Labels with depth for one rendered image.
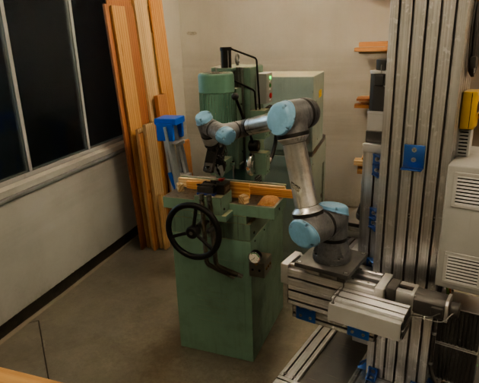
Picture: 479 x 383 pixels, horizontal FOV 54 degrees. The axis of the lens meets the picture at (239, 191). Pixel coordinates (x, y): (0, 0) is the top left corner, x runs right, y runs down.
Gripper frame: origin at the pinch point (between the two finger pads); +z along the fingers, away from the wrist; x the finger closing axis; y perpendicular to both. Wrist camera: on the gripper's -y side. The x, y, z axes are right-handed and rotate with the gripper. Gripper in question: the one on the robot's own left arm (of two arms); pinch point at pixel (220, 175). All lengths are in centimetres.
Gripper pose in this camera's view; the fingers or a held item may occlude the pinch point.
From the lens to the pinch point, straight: 223.9
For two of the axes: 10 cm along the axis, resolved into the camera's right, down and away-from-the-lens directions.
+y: 3.0, -7.4, 6.1
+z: 2.1, 6.7, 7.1
